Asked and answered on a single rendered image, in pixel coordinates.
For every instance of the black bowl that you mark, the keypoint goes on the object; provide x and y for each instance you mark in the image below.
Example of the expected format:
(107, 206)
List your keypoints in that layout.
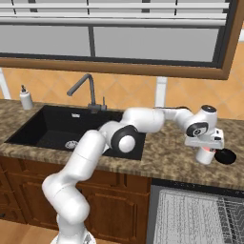
(226, 156)

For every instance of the white wall post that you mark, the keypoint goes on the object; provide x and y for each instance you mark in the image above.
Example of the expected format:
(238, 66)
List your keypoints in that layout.
(4, 84)
(161, 92)

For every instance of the brown wooden drawer cabinet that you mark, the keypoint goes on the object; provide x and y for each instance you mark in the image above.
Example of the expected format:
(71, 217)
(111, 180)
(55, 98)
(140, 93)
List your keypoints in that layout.
(8, 197)

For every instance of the dishwasher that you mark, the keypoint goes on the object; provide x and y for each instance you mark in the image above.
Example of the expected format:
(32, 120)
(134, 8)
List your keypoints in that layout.
(152, 216)

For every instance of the dark grey tap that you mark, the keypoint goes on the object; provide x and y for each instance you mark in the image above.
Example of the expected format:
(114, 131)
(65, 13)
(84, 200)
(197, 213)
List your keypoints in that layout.
(91, 92)

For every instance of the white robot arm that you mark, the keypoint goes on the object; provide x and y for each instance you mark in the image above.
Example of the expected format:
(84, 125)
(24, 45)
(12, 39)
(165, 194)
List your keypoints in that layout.
(85, 158)

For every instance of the black sink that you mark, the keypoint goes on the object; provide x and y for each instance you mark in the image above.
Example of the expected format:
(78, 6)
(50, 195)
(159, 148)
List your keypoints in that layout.
(47, 127)

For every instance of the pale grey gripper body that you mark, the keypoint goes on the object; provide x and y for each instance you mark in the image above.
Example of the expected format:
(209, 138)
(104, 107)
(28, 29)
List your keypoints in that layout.
(203, 143)

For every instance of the grey dishwasher door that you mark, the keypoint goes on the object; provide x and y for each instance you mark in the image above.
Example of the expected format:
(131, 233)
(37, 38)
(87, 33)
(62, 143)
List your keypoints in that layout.
(184, 219)

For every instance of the white cup with red inside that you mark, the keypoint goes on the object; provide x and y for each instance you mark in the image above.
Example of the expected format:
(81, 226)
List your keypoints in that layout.
(205, 157)

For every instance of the brown wooden cupboard door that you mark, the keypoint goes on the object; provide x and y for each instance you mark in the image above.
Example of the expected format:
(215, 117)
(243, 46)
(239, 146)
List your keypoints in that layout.
(31, 203)
(117, 216)

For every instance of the white soap dispenser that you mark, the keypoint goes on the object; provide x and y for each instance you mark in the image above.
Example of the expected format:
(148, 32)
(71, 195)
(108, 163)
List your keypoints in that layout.
(26, 100)

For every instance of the window with brown frame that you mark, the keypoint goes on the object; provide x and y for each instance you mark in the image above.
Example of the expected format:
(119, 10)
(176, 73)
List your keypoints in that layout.
(127, 41)

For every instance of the white window blinds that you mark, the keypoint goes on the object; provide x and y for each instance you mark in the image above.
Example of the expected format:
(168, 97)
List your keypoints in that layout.
(111, 14)

